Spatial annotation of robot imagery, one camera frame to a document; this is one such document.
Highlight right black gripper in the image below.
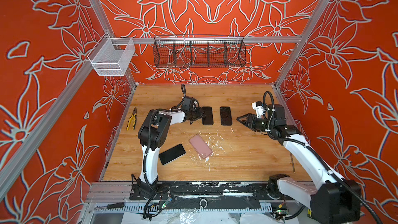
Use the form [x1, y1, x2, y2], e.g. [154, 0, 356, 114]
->
[237, 112, 276, 133]

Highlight black phone case with holes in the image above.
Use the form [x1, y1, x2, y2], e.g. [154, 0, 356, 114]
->
[202, 106, 214, 125]

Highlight pink phone case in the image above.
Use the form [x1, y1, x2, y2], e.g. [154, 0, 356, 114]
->
[189, 134, 212, 159]

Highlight black phone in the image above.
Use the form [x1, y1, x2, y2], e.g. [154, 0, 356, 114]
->
[159, 144, 186, 166]

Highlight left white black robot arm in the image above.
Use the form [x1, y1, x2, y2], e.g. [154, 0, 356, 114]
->
[136, 84, 203, 198]

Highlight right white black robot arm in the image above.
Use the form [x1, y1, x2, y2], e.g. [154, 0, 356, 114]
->
[237, 91, 382, 224]

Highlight yellow black pliers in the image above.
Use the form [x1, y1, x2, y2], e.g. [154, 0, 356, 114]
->
[126, 107, 137, 131]

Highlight small metal hex key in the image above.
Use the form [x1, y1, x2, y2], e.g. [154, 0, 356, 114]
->
[290, 154, 296, 174]

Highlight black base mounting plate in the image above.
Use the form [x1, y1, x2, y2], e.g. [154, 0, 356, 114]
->
[129, 180, 296, 201]

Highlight clear plastic bin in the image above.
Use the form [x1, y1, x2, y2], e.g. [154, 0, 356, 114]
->
[88, 33, 135, 76]

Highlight black screwdriver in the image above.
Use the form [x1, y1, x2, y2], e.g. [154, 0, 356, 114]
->
[94, 202, 125, 210]

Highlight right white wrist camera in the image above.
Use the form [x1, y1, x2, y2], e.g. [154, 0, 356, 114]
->
[252, 101, 267, 119]

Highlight black wire basket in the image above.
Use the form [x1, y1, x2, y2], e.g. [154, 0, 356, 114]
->
[153, 34, 247, 68]

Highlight grey slotted cable duct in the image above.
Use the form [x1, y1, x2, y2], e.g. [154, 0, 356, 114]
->
[94, 199, 273, 214]

